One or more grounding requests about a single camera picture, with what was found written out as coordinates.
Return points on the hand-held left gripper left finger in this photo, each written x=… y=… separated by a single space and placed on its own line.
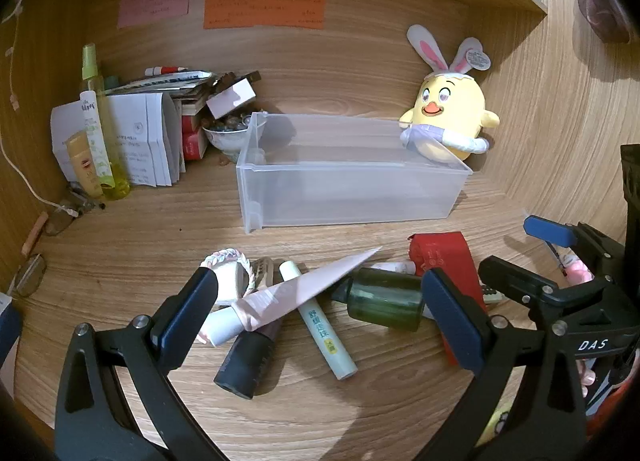
x=187 y=321

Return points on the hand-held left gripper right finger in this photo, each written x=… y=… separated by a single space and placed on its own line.
x=452 y=321

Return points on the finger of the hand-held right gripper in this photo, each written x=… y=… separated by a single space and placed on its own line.
x=520 y=281
x=547 y=231

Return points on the small black white gadget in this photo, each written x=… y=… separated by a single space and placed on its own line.
x=492 y=295

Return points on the dark purple bottle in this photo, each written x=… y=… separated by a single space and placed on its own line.
x=245 y=361

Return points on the red packet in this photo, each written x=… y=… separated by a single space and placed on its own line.
x=445 y=251

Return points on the dark green glass bottle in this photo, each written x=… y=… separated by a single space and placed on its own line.
x=385 y=298

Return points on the red white tube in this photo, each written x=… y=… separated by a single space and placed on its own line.
x=395 y=267

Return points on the metal hair clip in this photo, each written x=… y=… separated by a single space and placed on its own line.
x=262 y=271

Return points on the pink white cream tube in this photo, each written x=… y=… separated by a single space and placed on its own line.
x=300 y=291

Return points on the pale green tube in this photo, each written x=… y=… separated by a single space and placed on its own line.
x=320 y=331

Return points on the clear plastic drawer bin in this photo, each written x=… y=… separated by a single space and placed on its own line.
x=350 y=191

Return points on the person's right hand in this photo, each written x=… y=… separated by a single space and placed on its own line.
x=586 y=376

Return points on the black bag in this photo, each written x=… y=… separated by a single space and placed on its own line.
x=631 y=191

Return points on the thin-framed eyeglasses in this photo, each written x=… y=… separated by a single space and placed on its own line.
x=62 y=221
x=20 y=286

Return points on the yellow chick plush toy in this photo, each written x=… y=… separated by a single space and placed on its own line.
x=450 y=101

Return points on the loose beads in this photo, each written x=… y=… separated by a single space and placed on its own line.
x=226 y=159

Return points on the blue white box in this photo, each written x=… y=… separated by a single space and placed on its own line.
x=9 y=331

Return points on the red boxes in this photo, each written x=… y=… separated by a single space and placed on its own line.
x=192 y=141

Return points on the white folded paper leaflets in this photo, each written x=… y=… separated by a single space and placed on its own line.
x=145 y=141

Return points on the white bowl of beads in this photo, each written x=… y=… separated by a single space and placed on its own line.
x=225 y=138

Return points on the yellow sunscreen tube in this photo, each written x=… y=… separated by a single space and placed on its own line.
x=84 y=166

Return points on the yellow-green spray bottle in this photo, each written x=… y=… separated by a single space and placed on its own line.
x=102 y=141

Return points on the small white box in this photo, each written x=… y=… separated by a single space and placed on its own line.
x=230 y=97

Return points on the stack of booklets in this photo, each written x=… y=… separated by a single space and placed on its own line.
x=160 y=83

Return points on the dark brown wooden piece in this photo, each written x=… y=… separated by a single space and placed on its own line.
x=247 y=78

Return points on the red white pen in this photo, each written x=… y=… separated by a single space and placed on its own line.
x=165 y=70

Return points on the orange sticky note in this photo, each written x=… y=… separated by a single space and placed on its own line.
x=265 y=12

